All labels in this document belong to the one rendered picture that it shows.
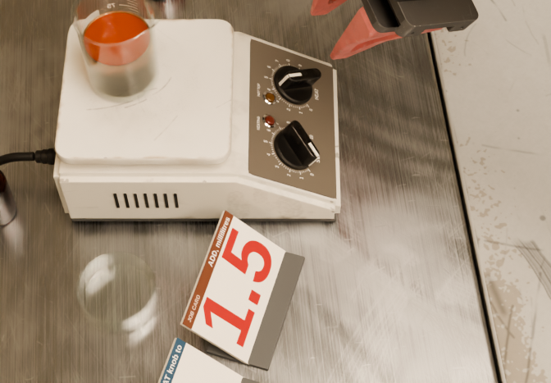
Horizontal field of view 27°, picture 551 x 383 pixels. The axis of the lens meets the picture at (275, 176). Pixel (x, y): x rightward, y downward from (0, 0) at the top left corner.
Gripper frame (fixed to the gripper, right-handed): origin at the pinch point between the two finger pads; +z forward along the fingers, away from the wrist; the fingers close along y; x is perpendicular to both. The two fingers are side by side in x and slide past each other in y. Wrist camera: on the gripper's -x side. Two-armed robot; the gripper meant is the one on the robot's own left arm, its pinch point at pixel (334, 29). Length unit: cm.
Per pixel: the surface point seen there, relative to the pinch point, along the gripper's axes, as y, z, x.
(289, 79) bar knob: 0.8, 5.6, -0.7
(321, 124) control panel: 4.0, 7.2, 1.9
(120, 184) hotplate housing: 4.0, 11.8, -13.2
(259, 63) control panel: -1.6, 7.3, -1.2
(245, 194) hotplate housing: 7.6, 8.8, -5.9
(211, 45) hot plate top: -3.2, 6.8, -5.1
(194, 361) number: 17.2, 11.7, -12.8
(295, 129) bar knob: 4.8, 5.4, -2.2
